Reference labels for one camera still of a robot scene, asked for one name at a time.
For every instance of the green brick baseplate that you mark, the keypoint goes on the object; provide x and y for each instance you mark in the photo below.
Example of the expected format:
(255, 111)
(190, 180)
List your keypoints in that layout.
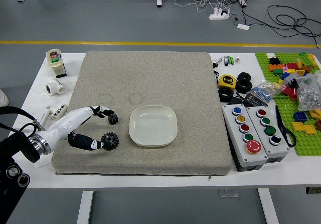
(286, 113)

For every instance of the metal table bracket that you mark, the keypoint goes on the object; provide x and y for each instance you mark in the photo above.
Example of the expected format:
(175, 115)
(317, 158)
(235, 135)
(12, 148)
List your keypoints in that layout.
(228, 193)

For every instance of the black toy brick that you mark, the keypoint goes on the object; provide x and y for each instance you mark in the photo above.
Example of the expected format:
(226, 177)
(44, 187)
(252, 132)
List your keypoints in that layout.
(274, 61)

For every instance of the white square plate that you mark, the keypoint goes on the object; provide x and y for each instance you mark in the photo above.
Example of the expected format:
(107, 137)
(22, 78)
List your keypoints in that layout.
(153, 126)

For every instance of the black flat plastic piece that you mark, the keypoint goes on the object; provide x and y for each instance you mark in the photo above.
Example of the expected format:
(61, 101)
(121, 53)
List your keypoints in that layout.
(236, 101)

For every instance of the clear bag of blue parts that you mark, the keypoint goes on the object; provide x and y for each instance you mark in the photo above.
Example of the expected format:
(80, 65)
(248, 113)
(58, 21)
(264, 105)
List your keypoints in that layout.
(263, 92)

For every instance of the beige switch box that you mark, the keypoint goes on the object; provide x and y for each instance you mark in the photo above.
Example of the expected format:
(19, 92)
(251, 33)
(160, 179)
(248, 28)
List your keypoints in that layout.
(55, 62)

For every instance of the orange toy brick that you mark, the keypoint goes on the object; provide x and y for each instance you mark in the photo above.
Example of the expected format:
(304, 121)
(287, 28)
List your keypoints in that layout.
(275, 67)

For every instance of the white black battery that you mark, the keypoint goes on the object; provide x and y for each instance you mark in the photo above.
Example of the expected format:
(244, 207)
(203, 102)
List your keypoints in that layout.
(225, 60)

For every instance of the white table leg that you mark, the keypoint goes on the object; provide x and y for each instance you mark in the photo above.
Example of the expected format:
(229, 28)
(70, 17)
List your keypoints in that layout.
(84, 206)
(268, 206)

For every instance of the green battery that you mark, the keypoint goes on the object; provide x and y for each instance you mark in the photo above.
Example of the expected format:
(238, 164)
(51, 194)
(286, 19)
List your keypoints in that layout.
(233, 60)
(229, 60)

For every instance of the yellow flat toy brick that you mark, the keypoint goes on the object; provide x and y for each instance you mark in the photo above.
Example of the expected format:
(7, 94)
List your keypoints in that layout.
(298, 126)
(310, 129)

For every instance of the small white plastic pin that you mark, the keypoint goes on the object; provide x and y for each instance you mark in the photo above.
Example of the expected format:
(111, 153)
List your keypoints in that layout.
(45, 114)

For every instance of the clear bag of silver nuts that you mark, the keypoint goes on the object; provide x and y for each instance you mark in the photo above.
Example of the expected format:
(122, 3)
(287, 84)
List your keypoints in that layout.
(309, 96)

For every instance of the white toy brick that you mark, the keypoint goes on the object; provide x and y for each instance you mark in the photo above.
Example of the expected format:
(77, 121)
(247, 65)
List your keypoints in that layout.
(270, 55)

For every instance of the white power strip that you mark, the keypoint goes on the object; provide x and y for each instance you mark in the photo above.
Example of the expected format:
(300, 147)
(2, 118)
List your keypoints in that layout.
(218, 15)

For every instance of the yellow tape measure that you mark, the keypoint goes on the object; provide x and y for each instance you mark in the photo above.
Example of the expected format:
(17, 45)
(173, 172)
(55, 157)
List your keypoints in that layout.
(227, 81)

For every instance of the big black gear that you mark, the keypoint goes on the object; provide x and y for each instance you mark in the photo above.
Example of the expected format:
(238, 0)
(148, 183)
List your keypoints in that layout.
(113, 145)

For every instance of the black display module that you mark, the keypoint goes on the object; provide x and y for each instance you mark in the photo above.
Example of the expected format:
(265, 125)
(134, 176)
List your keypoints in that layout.
(255, 100)

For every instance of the black scissors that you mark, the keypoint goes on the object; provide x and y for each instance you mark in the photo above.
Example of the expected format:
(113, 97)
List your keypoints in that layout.
(282, 126)

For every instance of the white shoe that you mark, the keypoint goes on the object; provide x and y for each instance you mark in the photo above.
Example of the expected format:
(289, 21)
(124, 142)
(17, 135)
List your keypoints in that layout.
(3, 97)

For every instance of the white tube with writing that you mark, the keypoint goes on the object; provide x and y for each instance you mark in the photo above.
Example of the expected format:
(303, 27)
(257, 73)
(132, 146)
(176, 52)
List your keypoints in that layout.
(60, 110)

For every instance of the grey four-button control box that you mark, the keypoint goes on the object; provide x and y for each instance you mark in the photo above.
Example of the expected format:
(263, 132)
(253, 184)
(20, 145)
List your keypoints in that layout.
(269, 131)

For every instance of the green toy brick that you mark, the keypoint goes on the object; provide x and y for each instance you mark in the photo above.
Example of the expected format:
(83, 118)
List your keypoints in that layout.
(277, 72)

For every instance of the grey-brown cushion mat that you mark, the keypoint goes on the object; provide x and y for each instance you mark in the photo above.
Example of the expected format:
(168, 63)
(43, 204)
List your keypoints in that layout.
(150, 78)

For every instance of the small black gear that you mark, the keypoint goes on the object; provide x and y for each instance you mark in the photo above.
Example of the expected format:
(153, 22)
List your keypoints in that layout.
(114, 119)

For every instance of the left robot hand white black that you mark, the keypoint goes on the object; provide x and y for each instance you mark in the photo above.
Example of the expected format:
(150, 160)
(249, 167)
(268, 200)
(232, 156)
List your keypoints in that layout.
(65, 121)

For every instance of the white power adapter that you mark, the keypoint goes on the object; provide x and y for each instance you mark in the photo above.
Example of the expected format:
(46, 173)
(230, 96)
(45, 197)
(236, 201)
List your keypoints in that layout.
(243, 26)

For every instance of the white pipe tee fitting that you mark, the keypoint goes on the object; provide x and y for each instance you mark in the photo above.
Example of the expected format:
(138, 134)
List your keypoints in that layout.
(56, 87)

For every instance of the blue toy brick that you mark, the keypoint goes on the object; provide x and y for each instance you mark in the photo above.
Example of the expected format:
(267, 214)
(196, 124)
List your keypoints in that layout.
(300, 116)

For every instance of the black rubber tyre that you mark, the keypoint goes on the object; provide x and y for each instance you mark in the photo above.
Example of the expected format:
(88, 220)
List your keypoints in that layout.
(248, 75)
(244, 86)
(225, 94)

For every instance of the grey five-button control box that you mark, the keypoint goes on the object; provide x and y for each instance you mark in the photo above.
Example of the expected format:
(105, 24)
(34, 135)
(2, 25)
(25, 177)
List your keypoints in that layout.
(244, 133)

